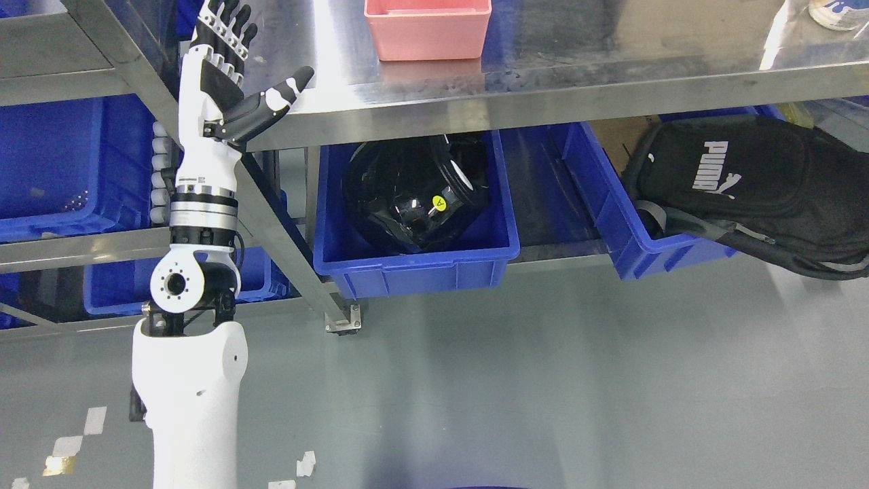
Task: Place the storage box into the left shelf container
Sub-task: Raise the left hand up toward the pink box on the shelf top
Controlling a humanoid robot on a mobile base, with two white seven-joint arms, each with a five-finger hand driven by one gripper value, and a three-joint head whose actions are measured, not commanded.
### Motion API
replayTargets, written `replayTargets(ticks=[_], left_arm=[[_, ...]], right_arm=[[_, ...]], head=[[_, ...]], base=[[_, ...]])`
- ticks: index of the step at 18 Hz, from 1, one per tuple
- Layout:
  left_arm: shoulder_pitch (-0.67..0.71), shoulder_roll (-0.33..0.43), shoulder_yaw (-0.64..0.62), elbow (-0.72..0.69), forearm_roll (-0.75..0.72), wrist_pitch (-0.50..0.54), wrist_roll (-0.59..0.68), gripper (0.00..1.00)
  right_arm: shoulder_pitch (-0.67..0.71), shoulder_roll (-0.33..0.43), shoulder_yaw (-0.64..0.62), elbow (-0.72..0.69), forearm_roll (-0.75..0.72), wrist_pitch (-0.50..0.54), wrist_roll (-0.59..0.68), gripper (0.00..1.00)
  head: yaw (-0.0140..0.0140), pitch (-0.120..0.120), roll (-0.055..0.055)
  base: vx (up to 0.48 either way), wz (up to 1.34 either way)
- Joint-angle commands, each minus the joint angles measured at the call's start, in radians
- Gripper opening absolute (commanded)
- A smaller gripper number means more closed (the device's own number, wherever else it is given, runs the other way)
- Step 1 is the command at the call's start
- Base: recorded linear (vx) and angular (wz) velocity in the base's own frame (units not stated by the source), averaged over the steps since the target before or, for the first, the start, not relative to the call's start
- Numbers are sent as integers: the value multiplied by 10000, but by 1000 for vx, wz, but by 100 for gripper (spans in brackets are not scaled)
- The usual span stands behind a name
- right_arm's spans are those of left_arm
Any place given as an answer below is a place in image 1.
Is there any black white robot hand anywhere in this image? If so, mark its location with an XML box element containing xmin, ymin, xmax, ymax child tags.
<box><xmin>176</xmin><ymin>1</ymin><xmax>314</xmax><ymax>197</ymax></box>

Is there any pink plastic storage box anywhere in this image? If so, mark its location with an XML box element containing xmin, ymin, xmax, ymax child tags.
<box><xmin>363</xmin><ymin>1</ymin><xmax>493</xmax><ymax>62</ymax></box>

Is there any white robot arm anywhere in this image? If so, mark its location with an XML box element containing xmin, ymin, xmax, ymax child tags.
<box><xmin>132</xmin><ymin>179</ymin><xmax>248</xmax><ymax>488</ymax></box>

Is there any blue bin left shelf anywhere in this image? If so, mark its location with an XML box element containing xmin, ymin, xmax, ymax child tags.
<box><xmin>1</xmin><ymin>94</ymin><xmax>154</xmax><ymax>242</ymax></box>

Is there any blue bin lower left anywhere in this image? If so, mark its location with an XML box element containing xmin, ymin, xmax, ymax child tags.
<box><xmin>83</xmin><ymin>247</ymin><xmax>292</xmax><ymax>316</ymax></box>

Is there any blue bin with helmet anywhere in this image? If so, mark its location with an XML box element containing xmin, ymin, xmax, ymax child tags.
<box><xmin>313</xmin><ymin>130</ymin><xmax>519</xmax><ymax>300</ymax></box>

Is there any black glossy helmet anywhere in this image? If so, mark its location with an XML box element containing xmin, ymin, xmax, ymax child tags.
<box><xmin>341</xmin><ymin>132</ymin><xmax>492</xmax><ymax>255</ymax></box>

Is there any blue bin with backpack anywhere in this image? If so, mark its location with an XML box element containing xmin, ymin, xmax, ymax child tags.
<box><xmin>549</xmin><ymin>105</ymin><xmax>788</xmax><ymax>281</ymax></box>

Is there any black Puma backpack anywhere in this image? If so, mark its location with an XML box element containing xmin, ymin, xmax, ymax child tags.
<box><xmin>622</xmin><ymin>114</ymin><xmax>868</xmax><ymax>280</ymax></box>

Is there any white cup on table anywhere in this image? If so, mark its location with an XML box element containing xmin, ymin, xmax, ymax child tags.
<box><xmin>808</xmin><ymin>1</ymin><xmax>868</xmax><ymax>31</ymax></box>

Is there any steel table foot bracket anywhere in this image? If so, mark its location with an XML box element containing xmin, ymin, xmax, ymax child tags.
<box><xmin>325</xmin><ymin>302</ymin><xmax>363</xmax><ymax>336</ymax></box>

